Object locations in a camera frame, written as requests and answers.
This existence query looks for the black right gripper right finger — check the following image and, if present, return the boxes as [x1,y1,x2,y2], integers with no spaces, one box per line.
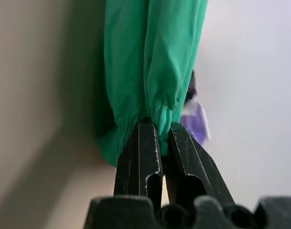
[165,122,236,208]

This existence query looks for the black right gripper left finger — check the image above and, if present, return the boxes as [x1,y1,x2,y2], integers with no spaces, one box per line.
[113,122,165,210]

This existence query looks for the green shorts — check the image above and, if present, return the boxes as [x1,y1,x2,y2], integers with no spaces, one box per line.
[95,0,209,167]

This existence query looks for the purple tissue box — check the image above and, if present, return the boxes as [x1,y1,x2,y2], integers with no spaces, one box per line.
[180,100,211,146]

